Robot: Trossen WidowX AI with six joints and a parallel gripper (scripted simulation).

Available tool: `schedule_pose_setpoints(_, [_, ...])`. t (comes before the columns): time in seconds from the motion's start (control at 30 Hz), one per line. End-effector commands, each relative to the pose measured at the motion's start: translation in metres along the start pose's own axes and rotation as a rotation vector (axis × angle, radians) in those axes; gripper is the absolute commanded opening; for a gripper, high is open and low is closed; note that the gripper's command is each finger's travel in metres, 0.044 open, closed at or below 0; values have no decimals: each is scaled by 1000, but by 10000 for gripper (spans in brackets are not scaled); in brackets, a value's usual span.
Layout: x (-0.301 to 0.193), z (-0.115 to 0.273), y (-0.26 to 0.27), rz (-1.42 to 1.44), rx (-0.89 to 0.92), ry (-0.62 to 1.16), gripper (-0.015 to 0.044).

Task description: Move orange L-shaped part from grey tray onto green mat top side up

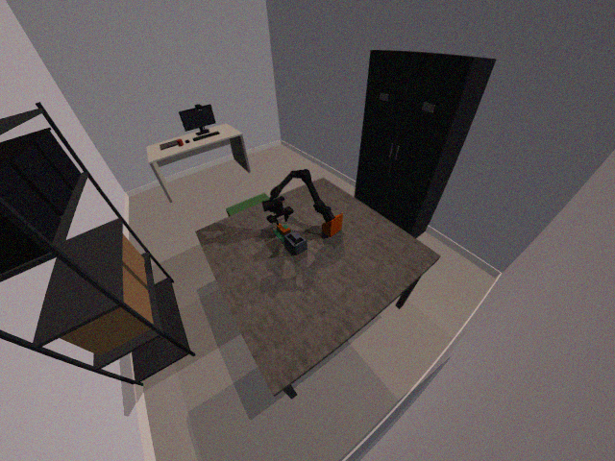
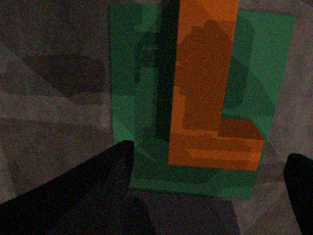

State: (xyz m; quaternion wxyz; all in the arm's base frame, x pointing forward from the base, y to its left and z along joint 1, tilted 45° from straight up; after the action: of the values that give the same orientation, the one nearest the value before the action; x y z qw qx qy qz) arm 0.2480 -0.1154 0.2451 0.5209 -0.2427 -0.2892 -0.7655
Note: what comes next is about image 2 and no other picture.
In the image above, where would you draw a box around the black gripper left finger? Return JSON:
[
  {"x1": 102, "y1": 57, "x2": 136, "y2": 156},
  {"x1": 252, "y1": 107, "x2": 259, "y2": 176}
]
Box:
[{"x1": 0, "y1": 140, "x2": 134, "y2": 235}]

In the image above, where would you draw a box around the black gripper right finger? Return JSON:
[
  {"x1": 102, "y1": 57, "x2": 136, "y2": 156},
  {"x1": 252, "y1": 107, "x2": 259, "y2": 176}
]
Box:
[{"x1": 283, "y1": 154, "x2": 313, "y2": 235}]

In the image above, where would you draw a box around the orange l-shaped part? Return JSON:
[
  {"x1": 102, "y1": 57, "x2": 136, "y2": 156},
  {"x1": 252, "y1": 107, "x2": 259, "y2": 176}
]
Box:
[{"x1": 167, "y1": 0, "x2": 265, "y2": 171}]

